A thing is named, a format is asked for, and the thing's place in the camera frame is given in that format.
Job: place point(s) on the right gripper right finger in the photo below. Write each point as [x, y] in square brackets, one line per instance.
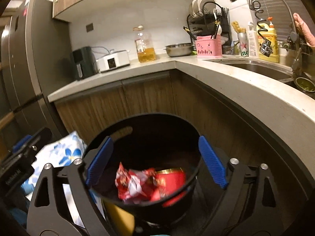
[248, 203]

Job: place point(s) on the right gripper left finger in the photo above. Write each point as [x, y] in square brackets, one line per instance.
[48, 212]

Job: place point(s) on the red white snack bag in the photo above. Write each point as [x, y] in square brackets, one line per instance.
[135, 186]

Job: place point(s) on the black trash bin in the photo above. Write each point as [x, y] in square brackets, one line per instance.
[152, 140]

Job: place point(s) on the floral blue white tablecloth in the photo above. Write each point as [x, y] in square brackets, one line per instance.
[61, 153]

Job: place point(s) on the grey refrigerator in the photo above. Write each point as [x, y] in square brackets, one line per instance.
[35, 54]

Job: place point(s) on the black air fryer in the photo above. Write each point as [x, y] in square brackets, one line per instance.
[84, 64]

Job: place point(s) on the steel sink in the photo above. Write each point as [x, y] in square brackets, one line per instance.
[271, 70]

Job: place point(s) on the lower wooden cabinets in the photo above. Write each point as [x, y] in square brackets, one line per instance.
[224, 123]

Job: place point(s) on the white rice cooker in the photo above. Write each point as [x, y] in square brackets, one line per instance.
[113, 60]

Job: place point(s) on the pink utensil holder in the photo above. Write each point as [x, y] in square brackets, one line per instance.
[208, 47]

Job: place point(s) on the green beer can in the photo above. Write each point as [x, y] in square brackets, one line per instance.
[243, 41]

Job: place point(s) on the white dispenser bottle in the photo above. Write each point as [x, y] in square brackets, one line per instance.
[252, 41]

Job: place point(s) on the steel bowl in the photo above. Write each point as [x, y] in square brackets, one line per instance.
[177, 50]

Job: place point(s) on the yellow detergent bottle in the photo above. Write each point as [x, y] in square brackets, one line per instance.
[271, 36]

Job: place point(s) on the cooking oil bottle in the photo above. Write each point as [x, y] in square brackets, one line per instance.
[144, 45]

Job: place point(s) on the pink rubber glove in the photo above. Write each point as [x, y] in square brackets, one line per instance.
[304, 30]

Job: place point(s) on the black dish rack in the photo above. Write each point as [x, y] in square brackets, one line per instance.
[203, 16]

